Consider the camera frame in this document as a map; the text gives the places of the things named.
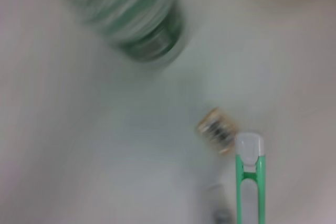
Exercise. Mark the clear green-label water bottle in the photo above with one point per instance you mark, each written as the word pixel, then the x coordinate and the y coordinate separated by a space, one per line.
pixel 136 19

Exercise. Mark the green utility knife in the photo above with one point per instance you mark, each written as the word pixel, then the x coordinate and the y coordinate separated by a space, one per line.
pixel 250 145

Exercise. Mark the beige eraser with barcode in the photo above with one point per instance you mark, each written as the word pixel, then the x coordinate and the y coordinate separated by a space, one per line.
pixel 218 130

